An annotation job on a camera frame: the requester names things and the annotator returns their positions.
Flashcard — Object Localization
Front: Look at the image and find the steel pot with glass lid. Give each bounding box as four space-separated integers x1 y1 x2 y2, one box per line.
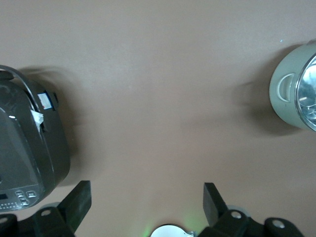
269 39 316 133

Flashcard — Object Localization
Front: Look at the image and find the dark grey rice cooker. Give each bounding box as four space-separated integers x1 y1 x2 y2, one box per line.
0 64 72 213

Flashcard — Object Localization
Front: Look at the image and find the glass pot lid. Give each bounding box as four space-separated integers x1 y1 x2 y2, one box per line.
295 54 316 131

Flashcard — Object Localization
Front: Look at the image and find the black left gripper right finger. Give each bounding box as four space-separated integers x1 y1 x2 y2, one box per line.
197 182 266 237

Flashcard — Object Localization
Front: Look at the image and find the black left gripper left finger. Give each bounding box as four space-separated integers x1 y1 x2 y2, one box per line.
32 180 92 237

